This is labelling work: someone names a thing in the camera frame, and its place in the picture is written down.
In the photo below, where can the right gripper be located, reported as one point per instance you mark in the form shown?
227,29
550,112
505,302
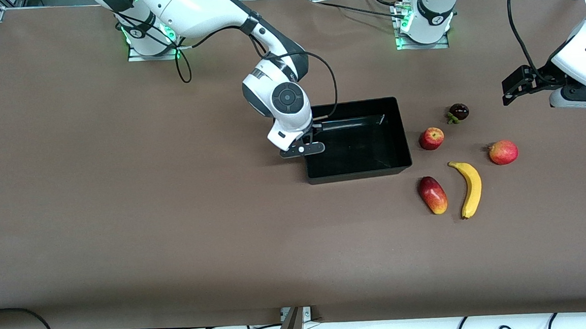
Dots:
306,140

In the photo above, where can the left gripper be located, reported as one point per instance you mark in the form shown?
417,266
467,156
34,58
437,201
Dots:
541,78

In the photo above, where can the black plastic box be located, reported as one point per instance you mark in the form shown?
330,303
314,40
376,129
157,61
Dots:
358,153

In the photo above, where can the red yellow apple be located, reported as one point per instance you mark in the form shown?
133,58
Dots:
431,138

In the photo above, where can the yellow banana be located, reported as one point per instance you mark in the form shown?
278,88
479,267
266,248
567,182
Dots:
472,189

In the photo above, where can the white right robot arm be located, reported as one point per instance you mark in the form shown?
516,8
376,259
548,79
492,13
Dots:
187,8

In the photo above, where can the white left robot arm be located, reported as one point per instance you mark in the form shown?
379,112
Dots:
436,3

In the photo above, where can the red apple on right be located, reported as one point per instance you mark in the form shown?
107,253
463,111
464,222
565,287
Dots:
504,152

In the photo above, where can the dark purple mangosteen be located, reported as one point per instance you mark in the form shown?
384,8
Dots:
459,111

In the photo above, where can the red yellow mango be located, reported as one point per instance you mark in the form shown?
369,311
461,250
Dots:
433,195

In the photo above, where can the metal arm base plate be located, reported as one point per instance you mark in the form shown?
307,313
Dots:
136,57
403,46

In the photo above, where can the metal table edge bracket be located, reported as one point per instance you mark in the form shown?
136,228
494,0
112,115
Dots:
307,313

